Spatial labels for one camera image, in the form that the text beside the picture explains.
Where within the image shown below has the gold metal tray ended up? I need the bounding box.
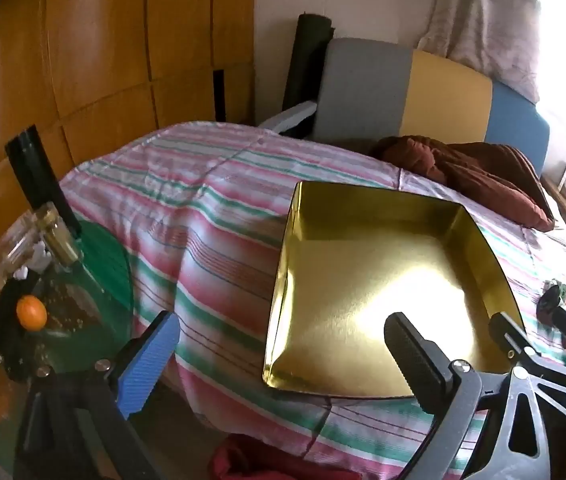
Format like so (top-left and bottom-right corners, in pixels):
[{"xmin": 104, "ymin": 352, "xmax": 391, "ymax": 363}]
[{"xmin": 262, "ymin": 180, "xmax": 526, "ymax": 401}]

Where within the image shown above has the black tube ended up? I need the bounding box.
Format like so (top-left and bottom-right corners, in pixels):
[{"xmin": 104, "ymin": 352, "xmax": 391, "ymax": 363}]
[{"xmin": 4, "ymin": 127, "xmax": 82, "ymax": 241}]

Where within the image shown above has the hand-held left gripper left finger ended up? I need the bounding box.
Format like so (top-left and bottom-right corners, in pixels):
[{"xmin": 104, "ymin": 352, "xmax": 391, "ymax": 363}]
[{"xmin": 13, "ymin": 310, "xmax": 181, "ymax": 480}]

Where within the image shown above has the red cloth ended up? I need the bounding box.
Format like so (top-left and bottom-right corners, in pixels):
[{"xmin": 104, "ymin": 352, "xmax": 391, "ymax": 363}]
[{"xmin": 212, "ymin": 434, "xmax": 349, "ymax": 480}]

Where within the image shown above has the grey yellow blue headboard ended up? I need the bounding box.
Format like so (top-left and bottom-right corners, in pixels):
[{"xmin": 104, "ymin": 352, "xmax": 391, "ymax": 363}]
[{"xmin": 313, "ymin": 37, "xmax": 551, "ymax": 176}]

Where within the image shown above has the glass bottle with gold cap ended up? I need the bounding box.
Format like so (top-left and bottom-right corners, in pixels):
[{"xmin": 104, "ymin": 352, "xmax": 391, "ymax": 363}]
[{"xmin": 36, "ymin": 205, "xmax": 86, "ymax": 267}]

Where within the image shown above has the beige curtain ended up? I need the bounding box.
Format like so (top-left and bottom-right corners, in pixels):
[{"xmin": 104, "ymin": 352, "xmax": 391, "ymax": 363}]
[{"xmin": 415, "ymin": 0, "xmax": 548, "ymax": 103}]

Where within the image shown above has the green glass side table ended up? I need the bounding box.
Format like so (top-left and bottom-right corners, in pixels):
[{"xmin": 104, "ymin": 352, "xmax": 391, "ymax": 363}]
[{"xmin": 0, "ymin": 220, "xmax": 134, "ymax": 480}]

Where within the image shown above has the wooden wardrobe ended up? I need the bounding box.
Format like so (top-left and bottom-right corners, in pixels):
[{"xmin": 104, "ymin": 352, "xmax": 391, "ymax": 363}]
[{"xmin": 0, "ymin": 0, "xmax": 256, "ymax": 281}]

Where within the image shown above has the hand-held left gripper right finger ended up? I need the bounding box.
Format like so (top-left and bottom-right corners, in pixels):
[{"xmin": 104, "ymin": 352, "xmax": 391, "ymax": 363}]
[{"xmin": 384, "ymin": 311, "xmax": 554, "ymax": 480}]

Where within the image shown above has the striped pink green blanket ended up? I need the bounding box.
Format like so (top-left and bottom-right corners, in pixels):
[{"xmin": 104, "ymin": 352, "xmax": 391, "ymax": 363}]
[{"xmin": 58, "ymin": 121, "xmax": 566, "ymax": 480}]

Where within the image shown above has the brown pillow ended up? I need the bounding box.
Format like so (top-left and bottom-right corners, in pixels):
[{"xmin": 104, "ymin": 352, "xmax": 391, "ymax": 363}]
[{"xmin": 373, "ymin": 135, "xmax": 556, "ymax": 233}]

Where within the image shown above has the small orange ball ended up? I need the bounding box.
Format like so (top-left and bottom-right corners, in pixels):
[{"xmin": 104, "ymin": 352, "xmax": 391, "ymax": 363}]
[{"xmin": 16, "ymin": 296, "xmax": 48, "ymax": 332}]

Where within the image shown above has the white bed frame rail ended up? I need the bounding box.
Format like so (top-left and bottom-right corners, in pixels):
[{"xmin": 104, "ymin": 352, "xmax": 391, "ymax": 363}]
[{"xmin": 258, "ymin": 101, "xmax": 317, "ymax": 137}]

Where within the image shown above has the black and green toy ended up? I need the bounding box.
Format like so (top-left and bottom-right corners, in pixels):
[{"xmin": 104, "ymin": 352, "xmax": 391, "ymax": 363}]
[{"xmin": 537, "ymin": 280, "xmax": 566, "ymax": 322}]

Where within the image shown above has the black rolled mat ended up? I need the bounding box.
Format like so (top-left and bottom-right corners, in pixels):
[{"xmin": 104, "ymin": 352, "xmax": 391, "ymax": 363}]
[{"xmin": 283, "ymin": 12, "xmax": 335, "ymax": 112}]

